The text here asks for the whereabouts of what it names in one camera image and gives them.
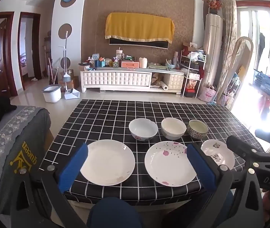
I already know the small grey patterned plate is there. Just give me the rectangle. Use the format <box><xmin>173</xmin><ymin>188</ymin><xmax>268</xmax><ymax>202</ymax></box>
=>
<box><xmin>201</xmin><ymin>139</ymin><xmax>236</xmax><ymax>169</ymax></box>

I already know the white mop bucket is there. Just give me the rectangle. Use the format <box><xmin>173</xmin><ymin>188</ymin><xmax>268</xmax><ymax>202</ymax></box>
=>
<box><xmin>41</xmin><ymin>85</ymin><xmax>62</xmax><ymax>103</ymax></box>

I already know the pink floral white plate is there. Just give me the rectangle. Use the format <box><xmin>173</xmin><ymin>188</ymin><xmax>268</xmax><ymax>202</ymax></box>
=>
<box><xmin>144</xmin><ymin>141</ymin><xmax>197</xmax><ymax>187</ymax></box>

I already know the white handled broom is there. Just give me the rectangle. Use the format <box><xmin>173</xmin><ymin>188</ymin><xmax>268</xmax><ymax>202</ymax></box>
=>
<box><xmin>62</xmin><ymin>31</ymin><xmax>72</xmax><ymax>84</ymax></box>

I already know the brown cardboard box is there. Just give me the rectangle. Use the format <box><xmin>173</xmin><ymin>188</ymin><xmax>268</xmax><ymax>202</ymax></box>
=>
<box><xmin>58</xmin><ymin>75</ymin><xmax>80</xmax><ymax>93</ymax></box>

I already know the white tufted television cabinet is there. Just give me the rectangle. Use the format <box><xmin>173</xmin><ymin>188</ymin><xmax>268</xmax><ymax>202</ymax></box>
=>
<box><xmin>80</xmin><ymin>66</ymin><xmax>185</xmax><ymax>93</ymax></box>

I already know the vase with red flowers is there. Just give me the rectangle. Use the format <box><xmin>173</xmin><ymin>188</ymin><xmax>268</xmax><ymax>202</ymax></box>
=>
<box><xmin>208</xmin><ymin>0</ymin><xmax>222</xmax><ymax>15</ymax></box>

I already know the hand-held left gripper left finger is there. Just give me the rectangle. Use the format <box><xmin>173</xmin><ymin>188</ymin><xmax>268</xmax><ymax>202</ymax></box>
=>
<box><xmin>10</xmin><ymin>143</ymin><xmax>89</xmax><ymax>228</ymax></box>

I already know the person's left leg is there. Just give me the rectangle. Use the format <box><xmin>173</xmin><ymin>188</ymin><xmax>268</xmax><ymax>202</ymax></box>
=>
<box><xmin>87</xmin><ymin>197</ymin><xmax>143</xmax><ymax>228</ymax></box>

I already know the black television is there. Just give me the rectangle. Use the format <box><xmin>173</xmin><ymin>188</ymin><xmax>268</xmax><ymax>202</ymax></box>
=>
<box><xmin>109</xmin><ymin>37</ymin><xmax>169</xmax><ymax>50</ymax></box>

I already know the pink storage box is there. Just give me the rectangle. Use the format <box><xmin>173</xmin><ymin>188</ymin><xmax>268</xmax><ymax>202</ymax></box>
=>
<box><xmin>121</xmin><ymin>60</ymin><xmax>140</xmax><ymax>68</ymax></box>

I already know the plain white bowl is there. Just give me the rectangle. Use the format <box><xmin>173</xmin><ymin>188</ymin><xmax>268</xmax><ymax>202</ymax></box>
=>
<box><xmin>161</xmin><ymin>117</ymin><xmax>187</xmax><ymax>140</ymax></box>

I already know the blue patterned bowl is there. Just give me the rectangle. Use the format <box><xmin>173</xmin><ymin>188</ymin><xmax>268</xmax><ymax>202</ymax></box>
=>
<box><xmin>188</xmin><ymin>119</ymin><xmax>209</xmax><ymax>140</ymax></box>

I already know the arched floor mirror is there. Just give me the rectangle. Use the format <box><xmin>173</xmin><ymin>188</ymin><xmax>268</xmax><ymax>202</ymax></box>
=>
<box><xmin>216</xmin><ymin>36</ymin><xmax>254</xmax><ymax>107</ymax></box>

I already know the plain white plate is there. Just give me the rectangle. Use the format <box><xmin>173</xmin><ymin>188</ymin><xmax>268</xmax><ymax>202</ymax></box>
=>
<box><xmin>80</xmin><ymin>139</ymin><xmax>136</xmax><ymax>186</ymax></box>

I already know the beige patterned curtain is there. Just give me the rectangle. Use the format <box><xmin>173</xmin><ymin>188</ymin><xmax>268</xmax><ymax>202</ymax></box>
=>
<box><xmin>220</xmin><ymin>0</ymin><xmax>238</xmax><ymax>97</ymax></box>

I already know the dark red door frame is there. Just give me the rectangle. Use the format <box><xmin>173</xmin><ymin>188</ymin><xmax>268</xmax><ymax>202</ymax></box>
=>
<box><xmin>18</xmin><ymin>12</ymin><xmax>42</xmax><ymax>81</ymax></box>

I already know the blue plastic basket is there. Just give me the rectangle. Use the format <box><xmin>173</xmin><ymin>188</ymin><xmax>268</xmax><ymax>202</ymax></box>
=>
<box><xmin>252</xmin><ymin>69</ymin><xmax>270</xmax><ymax>98</ymax></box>

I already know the grey embroidered sofa cover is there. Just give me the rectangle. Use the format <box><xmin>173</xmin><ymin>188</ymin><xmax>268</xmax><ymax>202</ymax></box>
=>
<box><xmin>0</xmin><ymin>106</ymin><xmax>53</xmax><ymax>219</ymax></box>

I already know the pink bag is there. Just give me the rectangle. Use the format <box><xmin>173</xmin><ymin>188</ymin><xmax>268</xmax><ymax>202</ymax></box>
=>
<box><xmin>198</xmin><ymin>86</ymin><xmax>217</xmax><ymax>103</ymax></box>

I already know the yellow television cover cloth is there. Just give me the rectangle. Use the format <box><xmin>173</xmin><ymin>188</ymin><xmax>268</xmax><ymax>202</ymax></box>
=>
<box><xmin>105</xmin><ymin>12</ymin><xmax>175</xmax><ymax>44</ymax></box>

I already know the white metal storage rack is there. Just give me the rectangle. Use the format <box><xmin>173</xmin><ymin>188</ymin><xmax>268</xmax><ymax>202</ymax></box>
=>
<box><xmin>182</xmin><ymin>49</ymin><xmax>207</xmax><ymax>98</ymax></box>

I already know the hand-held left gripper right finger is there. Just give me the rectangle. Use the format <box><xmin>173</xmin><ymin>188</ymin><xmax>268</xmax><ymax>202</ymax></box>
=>
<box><xmin>187</xmin><ymin>143</ymin><xmax>265</xmax><ymax>228</ymax></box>

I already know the black checked tablecloth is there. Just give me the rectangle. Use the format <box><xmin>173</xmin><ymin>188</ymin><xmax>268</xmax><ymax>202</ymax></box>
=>
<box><xmin>41</xmin><ymin>99</ymin><xmax>265</xmax><ymax>206</ymax></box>

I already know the brown round wall decor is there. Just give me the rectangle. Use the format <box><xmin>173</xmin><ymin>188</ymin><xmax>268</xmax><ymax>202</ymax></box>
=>
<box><xmin>58</xmin><ymin>23</ymin><xmax>73</xmax><ymax>38</ymax></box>
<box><xmin>60</xmin><ymin>57</ymin><xmax>70</xmax><ymax>70</ymax></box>

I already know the white standing air conditioner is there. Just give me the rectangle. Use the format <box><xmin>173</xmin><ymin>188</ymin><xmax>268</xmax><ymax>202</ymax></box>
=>
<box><xmin>202</xmin><ymin>14</ymin><xmax>224</xmax><ymax>93</ymax></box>

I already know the white bowl with red flower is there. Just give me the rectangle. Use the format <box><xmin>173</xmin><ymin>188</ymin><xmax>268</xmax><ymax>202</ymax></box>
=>
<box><xmin>128</xmin><ymin>118</ymin><xmax>158</xmax><ymax>142</ymax></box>

